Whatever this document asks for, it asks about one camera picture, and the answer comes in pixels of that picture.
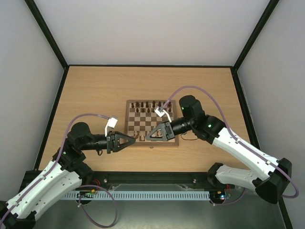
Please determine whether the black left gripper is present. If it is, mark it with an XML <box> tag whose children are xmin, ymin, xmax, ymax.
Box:
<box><xmin>81</xmin><ymin>130</ymin><xmax>136</xmax><ymax>153</ymax></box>

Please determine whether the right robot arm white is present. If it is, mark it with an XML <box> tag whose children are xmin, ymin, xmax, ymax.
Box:
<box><xmin>146</xmin><ymin>95</ymin><xmax>292</xmax><ymax>204</ymax></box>

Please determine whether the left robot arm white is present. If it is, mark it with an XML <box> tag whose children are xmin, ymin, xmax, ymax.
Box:
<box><xmin>0</xmin><ymin>122</ymin><xmax>135</xmax><ymax>229</ymax></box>

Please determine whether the wooden chess board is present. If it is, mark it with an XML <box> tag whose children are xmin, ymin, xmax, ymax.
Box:
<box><xmin>124</xmin><ymin>100</ymin><xmax>179</xmax><ymax>148</ymax></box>

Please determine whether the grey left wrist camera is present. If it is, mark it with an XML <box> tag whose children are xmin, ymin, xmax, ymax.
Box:
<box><xmin>104</xmin><ymin>116</ymin><xmax>118</xmax><ymax>136</ymax></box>

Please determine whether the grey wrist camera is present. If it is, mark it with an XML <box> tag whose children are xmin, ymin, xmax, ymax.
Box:
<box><xmin>155</xmin><ymin>106</ymin><xmax>172</xmax><ymax>123</ymax></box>
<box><xmin>104</xmin><ymin>116</ymin><xmax>118</xmax><ymax>136</ymax></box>

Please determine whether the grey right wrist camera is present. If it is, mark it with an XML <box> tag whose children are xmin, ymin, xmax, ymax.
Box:
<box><xmin>155</xmin><ymin>106</ymin><xmax>172</xmax><ymax>123</ymax></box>

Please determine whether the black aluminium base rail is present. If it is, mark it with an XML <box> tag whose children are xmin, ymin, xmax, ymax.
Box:
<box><xmin>76</xmin><ymin>169</ymin><xmax>226</xmax><ymax>190</ymax></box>

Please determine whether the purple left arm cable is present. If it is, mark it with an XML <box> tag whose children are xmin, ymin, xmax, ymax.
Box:
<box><xmin>0</xmin><ymin>113</ymin><xmax>119</xmax><ymax>227</ymax></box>

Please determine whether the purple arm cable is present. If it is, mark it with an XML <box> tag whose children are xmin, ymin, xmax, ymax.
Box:
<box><xmin>0</xmin><ymin>113</ymin><xmax>119</xmax><ymax>227</ymax></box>
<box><xmin>164</xmin><ymin>85</ymin><xmax>300</xmax><ymax>206</ymax></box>

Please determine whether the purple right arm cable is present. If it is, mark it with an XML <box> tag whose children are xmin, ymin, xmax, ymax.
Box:
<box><xmin>164</xmin><ymin>85</ymin><xmax>300</xmax><ymax>206</ymax></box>

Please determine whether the light blue cable duct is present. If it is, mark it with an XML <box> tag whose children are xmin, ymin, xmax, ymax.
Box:
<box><xmin>61</xmin><ymin>191</ymin><xmax>210</xmax><ymax>201</ymax></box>

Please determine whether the black frame post left rear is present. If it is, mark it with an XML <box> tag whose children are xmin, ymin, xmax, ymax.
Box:
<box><xmin>25</xmin><ymin>0</ymin><xmax>68</xmax><ymax>70</ymax></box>

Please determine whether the black frame post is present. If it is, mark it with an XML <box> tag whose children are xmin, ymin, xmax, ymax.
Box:
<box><xmin>232</xmin><ymin>0</ymin><xmax>280</xmax><ymax>72</ymax></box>
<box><xmin>25</xmin><ymin>0</ymin><xmax>68</xmax><ymax>70</ymax></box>

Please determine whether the black frame post right rear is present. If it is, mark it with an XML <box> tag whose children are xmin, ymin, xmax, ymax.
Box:
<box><xmin>232</xmin><ymin>0</ymin><xmax>280</xmax><ymax>72</ymax></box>

